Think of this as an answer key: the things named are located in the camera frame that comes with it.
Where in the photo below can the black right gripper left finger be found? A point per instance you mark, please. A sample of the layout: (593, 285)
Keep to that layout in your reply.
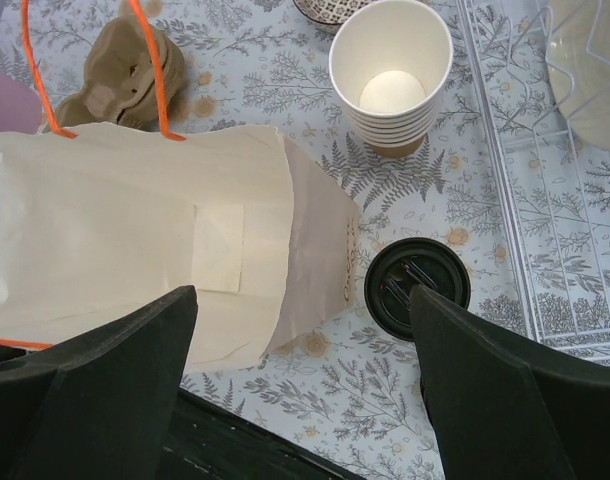
(97, 406)

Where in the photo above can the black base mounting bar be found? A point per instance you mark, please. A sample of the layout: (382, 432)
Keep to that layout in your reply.
(205, 441)

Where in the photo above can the pink straw holder cup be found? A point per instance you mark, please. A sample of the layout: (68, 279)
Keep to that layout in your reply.
(20, 107)

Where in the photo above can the stack of paper cups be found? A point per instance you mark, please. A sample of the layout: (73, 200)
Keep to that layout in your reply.
(389, 64)

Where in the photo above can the black plastic cup lid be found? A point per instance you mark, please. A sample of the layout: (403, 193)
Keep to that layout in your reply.
(401, 266)

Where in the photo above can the white wire dish rack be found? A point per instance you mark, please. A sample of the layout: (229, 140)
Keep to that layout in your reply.
(553, 188)

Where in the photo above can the patterned ceramic bowl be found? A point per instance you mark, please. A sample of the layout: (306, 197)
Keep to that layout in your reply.
(329, 15)

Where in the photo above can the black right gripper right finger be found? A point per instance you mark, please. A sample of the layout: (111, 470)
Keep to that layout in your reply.
(503, 406)

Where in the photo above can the stack of cardboard cup carriers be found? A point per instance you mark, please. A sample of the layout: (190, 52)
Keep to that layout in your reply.
(119, 81)

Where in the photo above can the floral patterned table mat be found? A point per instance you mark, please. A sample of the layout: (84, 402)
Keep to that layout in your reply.
(346, 390)

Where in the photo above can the cream ceramic plate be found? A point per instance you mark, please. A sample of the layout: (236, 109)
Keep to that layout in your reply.
(578, 61)

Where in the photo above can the beige paper takeout bag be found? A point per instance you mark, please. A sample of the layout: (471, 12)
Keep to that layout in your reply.
(98, 220)

